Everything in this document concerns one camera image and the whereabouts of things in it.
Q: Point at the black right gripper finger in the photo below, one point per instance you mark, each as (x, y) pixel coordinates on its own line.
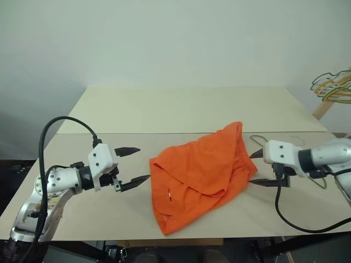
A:
(259, 154)
(264, 182)

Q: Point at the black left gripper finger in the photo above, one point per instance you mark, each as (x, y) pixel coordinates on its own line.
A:
(127, 151)
(134, 183)

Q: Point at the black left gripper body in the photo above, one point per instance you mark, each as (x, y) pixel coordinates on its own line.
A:
(113, 174)

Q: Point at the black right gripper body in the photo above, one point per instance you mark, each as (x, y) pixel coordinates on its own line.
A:
(283, 181)

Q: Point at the orange shorts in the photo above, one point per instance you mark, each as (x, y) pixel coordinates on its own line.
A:
(203, 170)

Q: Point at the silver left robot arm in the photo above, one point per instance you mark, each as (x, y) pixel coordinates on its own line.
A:
(59, 182)

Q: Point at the thin wooden stick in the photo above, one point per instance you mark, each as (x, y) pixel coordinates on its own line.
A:
(288, 250)

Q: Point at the brown cardboard box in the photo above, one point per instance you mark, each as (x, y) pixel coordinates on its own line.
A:
(340, 134)

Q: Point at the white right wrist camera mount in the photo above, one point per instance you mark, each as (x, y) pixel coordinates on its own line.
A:
(279, 152)

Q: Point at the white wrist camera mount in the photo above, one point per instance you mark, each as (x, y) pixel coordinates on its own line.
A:
(279, 152)
(100, 157)

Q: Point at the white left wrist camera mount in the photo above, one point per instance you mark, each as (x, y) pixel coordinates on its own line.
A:
(100, 157)

